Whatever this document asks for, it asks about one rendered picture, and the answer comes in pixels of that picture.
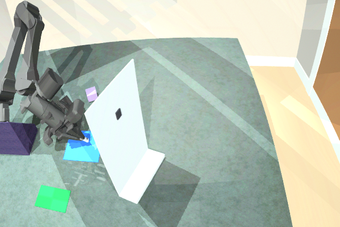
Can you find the pale grey panel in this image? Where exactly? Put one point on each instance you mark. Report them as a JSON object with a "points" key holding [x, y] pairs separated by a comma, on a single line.
{"points": [[116, 123]]}

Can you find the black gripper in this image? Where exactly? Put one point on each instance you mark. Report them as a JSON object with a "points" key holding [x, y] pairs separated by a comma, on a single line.
{"points": [[60, 124]]}

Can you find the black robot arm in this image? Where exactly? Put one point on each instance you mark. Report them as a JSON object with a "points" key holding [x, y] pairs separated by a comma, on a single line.
{"points": [[27, 20]]}

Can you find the green flat square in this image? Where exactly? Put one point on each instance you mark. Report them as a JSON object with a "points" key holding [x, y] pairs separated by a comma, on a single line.
{"points": [[53, 198]]}

